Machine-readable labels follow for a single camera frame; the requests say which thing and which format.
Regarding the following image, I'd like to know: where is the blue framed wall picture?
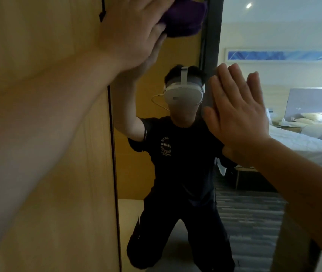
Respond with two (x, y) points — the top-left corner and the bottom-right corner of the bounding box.
(225, 48), (322, 64)

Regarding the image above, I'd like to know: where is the person's left hand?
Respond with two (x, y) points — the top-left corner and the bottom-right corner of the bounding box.
(98, 0), (175, 72)

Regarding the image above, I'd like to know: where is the person's right forearm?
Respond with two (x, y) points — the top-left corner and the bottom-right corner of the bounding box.
(250, 138), (322, 268)

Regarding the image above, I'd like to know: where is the person's left forearm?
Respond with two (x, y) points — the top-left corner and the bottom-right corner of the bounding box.
(0, 48), (122, 272)

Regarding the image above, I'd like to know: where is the white headset cable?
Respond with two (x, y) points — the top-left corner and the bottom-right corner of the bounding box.
(151, 94), (170, 112)

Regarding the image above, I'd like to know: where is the person's right hand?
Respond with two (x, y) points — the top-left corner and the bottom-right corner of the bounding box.
(202, 63), (272, 167)

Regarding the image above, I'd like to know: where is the purple cleaning cloth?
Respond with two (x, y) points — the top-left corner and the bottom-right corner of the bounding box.
(158, 0), (208, 38)

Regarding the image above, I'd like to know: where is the large wall mirror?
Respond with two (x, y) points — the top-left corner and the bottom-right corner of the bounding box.
(101, 0), (322, 272)

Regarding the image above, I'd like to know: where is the wooden wardrobe panel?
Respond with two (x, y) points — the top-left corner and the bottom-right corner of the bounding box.
(0, 0), (122, 272)

